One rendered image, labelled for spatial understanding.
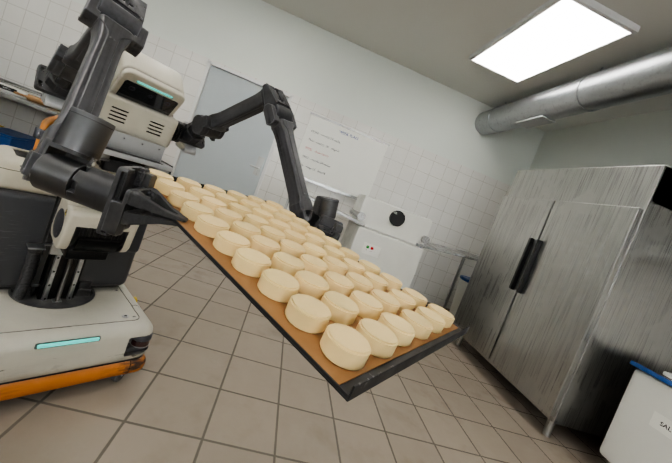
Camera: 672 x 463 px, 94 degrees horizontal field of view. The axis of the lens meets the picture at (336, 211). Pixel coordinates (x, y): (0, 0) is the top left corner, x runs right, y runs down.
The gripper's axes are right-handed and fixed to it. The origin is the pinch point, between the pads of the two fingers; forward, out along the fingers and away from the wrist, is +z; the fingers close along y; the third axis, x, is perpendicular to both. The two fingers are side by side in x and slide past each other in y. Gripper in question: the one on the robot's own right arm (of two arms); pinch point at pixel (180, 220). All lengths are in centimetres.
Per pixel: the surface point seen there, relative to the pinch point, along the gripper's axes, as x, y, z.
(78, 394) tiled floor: 72, -102, -33
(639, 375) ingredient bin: 112, -24, 258
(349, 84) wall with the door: 377, 135, 28
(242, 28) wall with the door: 376, 140, -120
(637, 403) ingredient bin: 107, -39, 259
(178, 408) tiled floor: 77, -101, 4
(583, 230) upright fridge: 168, 53, 230
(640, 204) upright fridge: 142, 80, 234
